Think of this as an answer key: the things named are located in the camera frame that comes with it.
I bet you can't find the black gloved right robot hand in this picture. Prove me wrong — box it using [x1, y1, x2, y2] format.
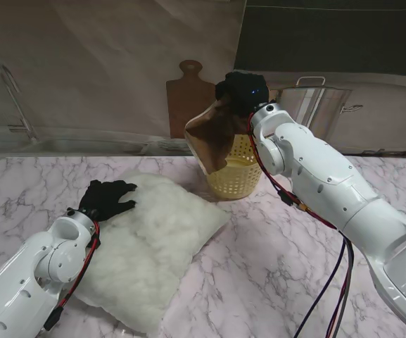
[215, 70, 271, 118]

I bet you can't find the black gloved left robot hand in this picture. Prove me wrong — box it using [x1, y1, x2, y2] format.
[79, 179, 138, 223]

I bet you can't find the brown pillowcase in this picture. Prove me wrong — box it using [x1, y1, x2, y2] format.
[183, 92, 253, 176]

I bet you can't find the white pillow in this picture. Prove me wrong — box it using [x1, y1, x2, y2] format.
[72, 171, 231, 335]

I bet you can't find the yellow perforated laundry basket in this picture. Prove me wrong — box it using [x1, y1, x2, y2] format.
[202, 132, 264, 201]

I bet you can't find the black stove grate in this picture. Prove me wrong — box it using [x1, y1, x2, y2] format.
[343, 146, 406, 157]

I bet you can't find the red black left arm cable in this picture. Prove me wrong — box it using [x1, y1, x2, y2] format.
[42, 220, 102, 332]

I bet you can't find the red black arm cable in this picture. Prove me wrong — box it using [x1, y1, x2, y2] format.
[42, 220, 102, 332]
[246, 112, 355, 338]

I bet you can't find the red black right arm cable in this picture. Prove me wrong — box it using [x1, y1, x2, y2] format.
[246, 112, 355, 338]

